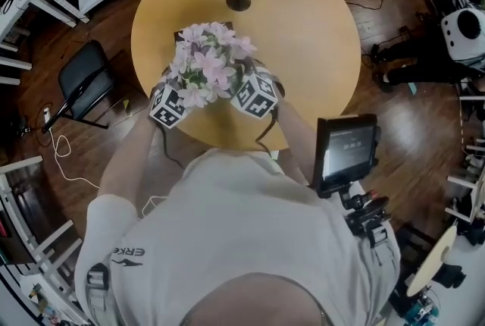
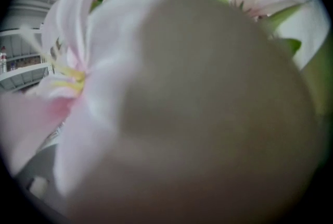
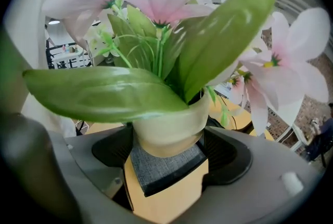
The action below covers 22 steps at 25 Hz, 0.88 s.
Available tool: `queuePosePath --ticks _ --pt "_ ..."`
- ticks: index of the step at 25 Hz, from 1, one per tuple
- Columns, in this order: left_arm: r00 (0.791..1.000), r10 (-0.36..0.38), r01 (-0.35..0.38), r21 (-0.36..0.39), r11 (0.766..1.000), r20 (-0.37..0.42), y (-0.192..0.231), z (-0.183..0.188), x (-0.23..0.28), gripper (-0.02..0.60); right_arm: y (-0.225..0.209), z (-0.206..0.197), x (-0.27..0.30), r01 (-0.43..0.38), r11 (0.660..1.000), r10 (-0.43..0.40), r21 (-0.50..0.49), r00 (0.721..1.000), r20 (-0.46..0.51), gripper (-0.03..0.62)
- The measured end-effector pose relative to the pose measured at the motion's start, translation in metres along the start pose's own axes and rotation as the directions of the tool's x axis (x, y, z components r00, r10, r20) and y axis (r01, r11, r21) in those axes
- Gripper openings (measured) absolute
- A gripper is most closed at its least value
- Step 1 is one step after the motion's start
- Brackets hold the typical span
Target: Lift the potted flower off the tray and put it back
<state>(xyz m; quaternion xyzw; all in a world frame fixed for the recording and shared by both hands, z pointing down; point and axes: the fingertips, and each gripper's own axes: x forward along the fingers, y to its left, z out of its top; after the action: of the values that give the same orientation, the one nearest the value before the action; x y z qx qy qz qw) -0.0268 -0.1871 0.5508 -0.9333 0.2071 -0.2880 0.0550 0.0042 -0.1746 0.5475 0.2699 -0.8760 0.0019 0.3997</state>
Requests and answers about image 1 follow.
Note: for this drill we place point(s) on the white round device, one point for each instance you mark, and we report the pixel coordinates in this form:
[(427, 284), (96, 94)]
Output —
[(464, 34)]

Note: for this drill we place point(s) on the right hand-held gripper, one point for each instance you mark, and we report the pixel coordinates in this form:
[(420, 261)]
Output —
[(255, 96)]

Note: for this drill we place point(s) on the pink potted flower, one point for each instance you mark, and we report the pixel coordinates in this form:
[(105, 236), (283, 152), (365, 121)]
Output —
[(206, 64)]

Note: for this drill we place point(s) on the black monitor on mount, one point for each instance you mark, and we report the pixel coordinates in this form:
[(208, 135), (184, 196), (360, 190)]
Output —
[(346, 152)]

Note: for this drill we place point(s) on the person's left forearm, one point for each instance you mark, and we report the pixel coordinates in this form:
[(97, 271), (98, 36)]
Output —
[(125, 161)]

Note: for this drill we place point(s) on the black chair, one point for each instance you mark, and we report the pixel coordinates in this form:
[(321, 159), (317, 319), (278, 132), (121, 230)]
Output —
[(85, 83)]

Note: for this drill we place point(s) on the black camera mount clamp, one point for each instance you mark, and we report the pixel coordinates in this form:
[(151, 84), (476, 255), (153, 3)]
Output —
[(365, 212)]

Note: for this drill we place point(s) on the person's white shirt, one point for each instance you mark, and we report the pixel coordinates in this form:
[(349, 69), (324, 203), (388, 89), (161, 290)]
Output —
[(235, 241)]

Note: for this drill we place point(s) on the person's right forearm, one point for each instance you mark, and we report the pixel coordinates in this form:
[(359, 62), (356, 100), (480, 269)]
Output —
[(295, 144)]

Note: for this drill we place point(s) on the small round wooden table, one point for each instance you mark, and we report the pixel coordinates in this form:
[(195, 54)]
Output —
[(432, 260)]

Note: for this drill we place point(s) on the white shelf unit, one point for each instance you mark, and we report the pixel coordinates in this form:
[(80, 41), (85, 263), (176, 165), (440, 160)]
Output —
[(30, 233)]

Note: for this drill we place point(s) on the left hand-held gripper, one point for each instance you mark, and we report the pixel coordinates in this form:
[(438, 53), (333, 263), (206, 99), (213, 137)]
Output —
[(166, 107)]

